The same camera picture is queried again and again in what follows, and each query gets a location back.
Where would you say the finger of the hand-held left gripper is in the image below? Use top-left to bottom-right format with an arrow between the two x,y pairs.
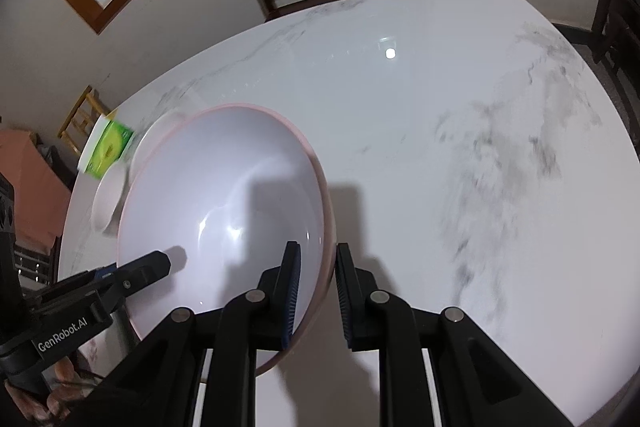
100,250 -> 173,305

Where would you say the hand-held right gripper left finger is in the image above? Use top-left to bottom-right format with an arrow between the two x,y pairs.
65,241 -> 303,427

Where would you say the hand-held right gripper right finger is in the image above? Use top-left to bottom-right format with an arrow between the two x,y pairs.
335,243 -> 576,427

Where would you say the white plate with pink flowers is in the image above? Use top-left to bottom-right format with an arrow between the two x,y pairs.
75,307 -> 143,383

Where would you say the white bowl with pink stripes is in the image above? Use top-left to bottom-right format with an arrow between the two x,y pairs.
91,162 -> 128,230

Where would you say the white bowl with blue base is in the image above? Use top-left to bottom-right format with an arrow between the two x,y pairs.
131,109 -> 186,172

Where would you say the person's left hand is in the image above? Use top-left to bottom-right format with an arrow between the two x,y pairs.
4,354 -> 81,425

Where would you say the green tissue pack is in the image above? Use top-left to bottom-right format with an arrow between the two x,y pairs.
82,117 -> 136,180

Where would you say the orange cloth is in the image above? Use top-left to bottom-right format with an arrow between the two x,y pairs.
0,129 -> 73,248

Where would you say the bamboo chair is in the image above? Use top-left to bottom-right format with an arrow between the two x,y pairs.
57,86 -> 118,158

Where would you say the stacked dark wooden furniture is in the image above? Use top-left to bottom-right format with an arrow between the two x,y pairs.
552,0 -> 640,132

